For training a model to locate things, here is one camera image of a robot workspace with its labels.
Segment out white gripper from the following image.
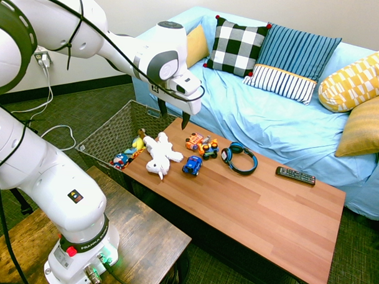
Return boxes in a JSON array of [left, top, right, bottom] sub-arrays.
[[155, 84, 204, 131]]

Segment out white stuffed unicorn toy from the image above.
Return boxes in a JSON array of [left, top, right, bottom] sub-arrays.
[[141, 130, 185, 182]]

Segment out orange toy buggy black wheels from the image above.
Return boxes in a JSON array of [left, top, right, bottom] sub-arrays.
[[197, 135, 221, 161]]

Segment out blue toy truck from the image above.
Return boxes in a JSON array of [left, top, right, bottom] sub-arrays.
[[181, 154, 204, 177]]

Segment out brown woven basket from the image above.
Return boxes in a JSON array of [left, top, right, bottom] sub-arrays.
[[74, 97, 179, 192]]

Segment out yellow blue plush doll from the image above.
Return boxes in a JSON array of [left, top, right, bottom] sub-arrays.
[[124, 136, 147, 155]]

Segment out orange flame pattern cloth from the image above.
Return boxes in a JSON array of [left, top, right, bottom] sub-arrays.
[[128, 148, 146, 165]]

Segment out blue black headphones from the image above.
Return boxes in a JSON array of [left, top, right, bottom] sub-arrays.
[[220, 141, 259, 176]]

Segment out Captain America plush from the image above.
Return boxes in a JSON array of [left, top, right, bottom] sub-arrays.
[[110, 152, 131, 171]]

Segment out plain yellow pillow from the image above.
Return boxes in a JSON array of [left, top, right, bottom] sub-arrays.
[[185, 23, 212, 70]]

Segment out light blue covered sofa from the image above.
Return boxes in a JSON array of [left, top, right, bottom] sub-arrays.
[[127, 3, 379, 222]]

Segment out black white checkered pillow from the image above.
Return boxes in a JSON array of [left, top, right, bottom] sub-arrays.
[[202, 14, 273, 78]]

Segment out reddish wooden coffee table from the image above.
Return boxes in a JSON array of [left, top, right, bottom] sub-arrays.
[[118, 114, 349, 284]]

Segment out rustic dark wood side table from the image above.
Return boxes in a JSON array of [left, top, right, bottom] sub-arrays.
[[0, 162, 195, 284]]

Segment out blue striped pillow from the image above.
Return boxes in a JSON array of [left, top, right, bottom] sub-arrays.
[[242, 22, 343, 107]]

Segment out black remote control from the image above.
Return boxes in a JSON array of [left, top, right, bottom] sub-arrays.
[[274, 166, 317, 186]]

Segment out black stand leg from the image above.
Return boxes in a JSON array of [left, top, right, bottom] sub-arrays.
[[7, 187, 35, 217]]

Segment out yellow white patterned bolster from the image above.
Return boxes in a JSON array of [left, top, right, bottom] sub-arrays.
[[317, 42, 379, 115]]

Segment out orange yellow striped pillow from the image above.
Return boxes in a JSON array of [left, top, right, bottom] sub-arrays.
[[334, 90, 379, 159]]

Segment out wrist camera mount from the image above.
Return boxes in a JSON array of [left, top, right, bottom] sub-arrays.
[[169, 69, 203, 97]]

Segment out white charger cable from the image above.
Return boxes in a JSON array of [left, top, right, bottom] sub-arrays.
[[9, 64, 56, 116], [39, 123, 78, 153]]

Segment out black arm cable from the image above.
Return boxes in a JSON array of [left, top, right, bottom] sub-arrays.
[[0, 0, 209, 284]]

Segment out wall outlet with chargers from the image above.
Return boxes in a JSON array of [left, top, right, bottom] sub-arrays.
[[33, 50, 54, 68]]

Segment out robot base cable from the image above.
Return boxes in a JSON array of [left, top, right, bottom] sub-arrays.
[[98, 253, 136, 284]]

